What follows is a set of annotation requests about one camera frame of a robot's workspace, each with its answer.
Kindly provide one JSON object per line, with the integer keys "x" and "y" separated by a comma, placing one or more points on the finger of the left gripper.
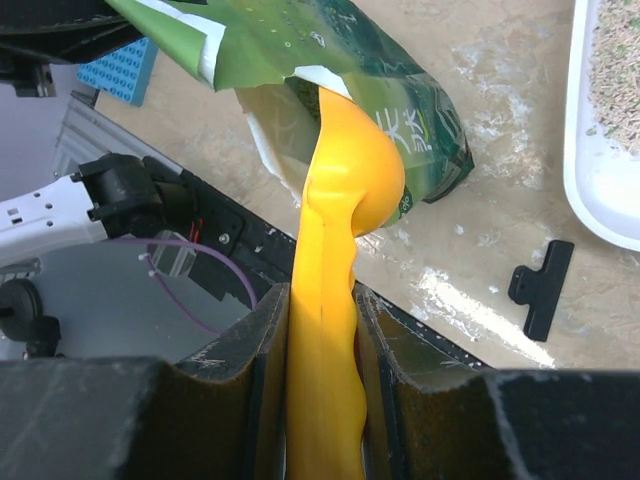
{"x": 63, "y": 31}

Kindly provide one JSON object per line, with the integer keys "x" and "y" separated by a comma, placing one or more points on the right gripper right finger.
{"x": 437, "y": 412}

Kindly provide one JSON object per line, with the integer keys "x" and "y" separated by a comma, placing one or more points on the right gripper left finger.
{"x": 216, "y": 414}

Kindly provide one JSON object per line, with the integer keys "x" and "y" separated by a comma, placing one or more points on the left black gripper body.
{"x": 28, "y": 78}

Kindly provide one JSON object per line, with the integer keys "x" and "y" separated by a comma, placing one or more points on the black bag clip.
{"x": 540, "y": 289}

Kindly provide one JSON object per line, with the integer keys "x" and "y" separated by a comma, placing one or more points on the green litter bag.
{"x": 278, "y": 55}

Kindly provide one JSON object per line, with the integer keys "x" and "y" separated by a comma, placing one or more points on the yellow plastic scoop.
{"x": 354, "y": 184}

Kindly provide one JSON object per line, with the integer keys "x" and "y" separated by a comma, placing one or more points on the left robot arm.
{"x": 110, "y": 197}

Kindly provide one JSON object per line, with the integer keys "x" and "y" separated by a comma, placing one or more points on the white litter box tray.
{"x": 601, "y": 180}

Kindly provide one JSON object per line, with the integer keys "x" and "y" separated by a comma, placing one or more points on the cat litter pile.
{"x": 614, "y": 72}

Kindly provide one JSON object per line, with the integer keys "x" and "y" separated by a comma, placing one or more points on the blue perforated block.
{"x": 124, "y": 74}

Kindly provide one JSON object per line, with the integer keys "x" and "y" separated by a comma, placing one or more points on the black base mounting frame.
{"x": 265, "y": 255}

